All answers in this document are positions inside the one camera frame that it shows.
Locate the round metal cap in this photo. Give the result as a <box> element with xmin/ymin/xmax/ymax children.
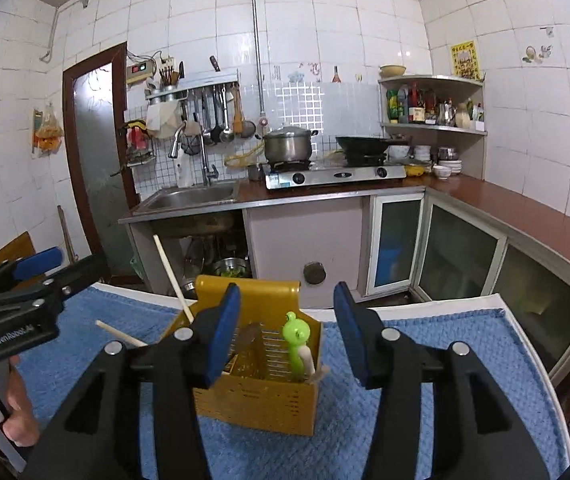
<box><xmin>303</xmin><ymin>261</ymin><xmax>327</xmax><ymax>285</ymax></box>

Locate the brown topped kitchen counter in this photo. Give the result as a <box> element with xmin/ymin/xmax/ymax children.
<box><xmin>117</xmin><ymin>175</ymin><xmax>570</xmax><ymax>386</ymax></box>

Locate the hanging orange plastic bag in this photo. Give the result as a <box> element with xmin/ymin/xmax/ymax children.
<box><xmin>31</xmin><ymin>105</ymin><xmax>64</xmax><ymax>156</ymax></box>

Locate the grey wall pipe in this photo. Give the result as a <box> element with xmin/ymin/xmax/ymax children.
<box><xmin>40</xmin><ymin>0</ymin><xmax>269</xmax><ymax>126</ymax></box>

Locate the yellow perforated utensil holder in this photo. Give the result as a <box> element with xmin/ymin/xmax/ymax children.
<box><xmin>160</xmin><ymin>275</ymin><xmax>323</xmax><ymax>437</ymax></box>

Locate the row of hanging kitchen utensils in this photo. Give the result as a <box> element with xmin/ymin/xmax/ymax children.
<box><xmin>180</xmin><ymin>85</ymin><xmax>258</xmax><ymax>146</ymax></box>

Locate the row of condiment bottles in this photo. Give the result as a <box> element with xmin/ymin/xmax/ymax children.
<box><xmin>385</xmin><ymin>82</ymin><xmax>486</xmax><ymax>126</ymax></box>

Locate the yellow hose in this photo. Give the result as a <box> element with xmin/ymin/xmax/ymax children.
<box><xmin>224</xmin><ymin>142</ymin><xmax>266</xmax><ymax>168</ymax></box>

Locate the white plastic bottle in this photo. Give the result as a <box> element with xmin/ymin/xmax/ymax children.
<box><xmin>175</xmin><ymin>152</ymin><xmax>193</xmax><ymax>187</ymax></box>

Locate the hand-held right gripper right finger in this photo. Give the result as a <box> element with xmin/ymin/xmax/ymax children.
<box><xmin>333</xmin><ymin>281</ymin><xmax>551</xmax><ymax>480</ymax></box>

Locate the fruit wall sticker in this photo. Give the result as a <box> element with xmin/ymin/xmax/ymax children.
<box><xmin>522</xmin><ymin>25</ymin><xmax>556</xmax><ymax>63</ymax></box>

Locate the steel gas stove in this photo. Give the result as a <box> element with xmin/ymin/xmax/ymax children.
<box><xmin>264</xmin><ymin>159</ymin><xmax>408</xmax><ymax>191</ymax></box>

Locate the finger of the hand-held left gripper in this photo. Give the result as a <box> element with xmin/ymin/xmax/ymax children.
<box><xmin>0</xmin><ymin>253</ymin><xmax>111</xmax><ymax>312</ymax></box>
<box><xmin>0</xmin><ymin>246</ymin><xmax>64</xmax><ymax>301</ymax></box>

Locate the black wok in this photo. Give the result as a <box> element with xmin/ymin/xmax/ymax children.
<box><xmin>335</xmin><ymin>135</ymin><xmax>413</xmax><ymax>158</ymax></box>

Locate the white corner shelf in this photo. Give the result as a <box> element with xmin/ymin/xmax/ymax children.
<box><xmin>377</xmin><ymin>75</ymin><xmax>488</xmax><ymax>181</ymax></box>

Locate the person's left hand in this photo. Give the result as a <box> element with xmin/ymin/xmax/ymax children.
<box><xmin>1</xmin><ymin>354</ymin><xmax>42</xmax><ymax>449</ymax></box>

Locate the green-handled metal fork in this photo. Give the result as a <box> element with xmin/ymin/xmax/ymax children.
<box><xmin>281</xmin><ymin>311</ymin><xmax>311</xmax><ymax>383</ymax></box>

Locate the steel sink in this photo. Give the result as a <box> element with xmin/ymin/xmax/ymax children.
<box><xmin>132</xmin><ymin>182</ymin><xmax>240</xmax><ymax>216</ymax></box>

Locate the white hanging cloth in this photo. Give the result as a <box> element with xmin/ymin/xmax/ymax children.
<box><xmin>146</xmin><ymin>102</ymin><xmax>182</xmax><ymax>138</ymax></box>

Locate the yellow wall poster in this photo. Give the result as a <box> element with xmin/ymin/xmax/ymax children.
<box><xmin>449</xmin><ymin>40</ymin><xmax>481</xmax><ymax>81</ymax></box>

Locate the brown framed glass door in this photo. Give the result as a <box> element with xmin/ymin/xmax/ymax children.
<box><xmin>62</xmin><ymin>42</ymin><xmax>138</xmax><ymax>281</ymax></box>

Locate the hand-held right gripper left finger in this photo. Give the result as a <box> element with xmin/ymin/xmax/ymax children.
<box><xmin>22</xmin><ymin>282</ymin><xmax>242</xmax><ymax>480</ymax></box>

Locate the steel pot with lid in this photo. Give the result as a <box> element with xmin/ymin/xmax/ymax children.
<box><xmin>262</xmin><ymin>126</ymin><xmax>318</xmax><ymax>163</ymax></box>

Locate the wooden chair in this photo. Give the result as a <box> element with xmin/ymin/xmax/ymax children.
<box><xmin>0</xmin><ymin>232</ymin><xmax>36</xmax><ymax>281</ymax></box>

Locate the blue textured blanket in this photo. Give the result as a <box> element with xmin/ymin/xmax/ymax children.
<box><xmin>12</xmin><ymin>282</ymin><xmax>570</xmax><ymax>480</ymax></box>

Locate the stack of white bowls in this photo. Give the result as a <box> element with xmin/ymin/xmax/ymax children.
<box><xmin>390</xmin><ymin>144</ymin><xmax>463</xmax><ymax>181</ymax></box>

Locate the metal cup of utensils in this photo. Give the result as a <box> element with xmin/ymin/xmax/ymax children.
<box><xmin>157</xmin><ymin>62</ymin><xmax>186</xmax><ymax>92</ymax></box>

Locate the wire wall basket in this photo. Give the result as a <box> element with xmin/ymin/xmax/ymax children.
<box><xmin>124</xmin><ymin>120</ymin><xmax>157</xmax><ymax>166</ymax></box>

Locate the steel basin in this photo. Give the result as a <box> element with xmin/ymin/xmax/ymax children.
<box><xmin>212</xmin><ymin>257</ymin><xmax>253</xmax><ymax>281</ymax></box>

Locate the wooden stick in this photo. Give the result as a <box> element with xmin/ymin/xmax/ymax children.
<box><xmin>57</xmin><ymin>205</ymin><xmax>78</xmax><ymax>263</ymax></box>

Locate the metal wall utensil rack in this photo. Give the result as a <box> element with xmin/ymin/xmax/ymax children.
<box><xmin>145</xmin><ymin>81</ymin><xmax>241</xmax><ymax>101</ymax></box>

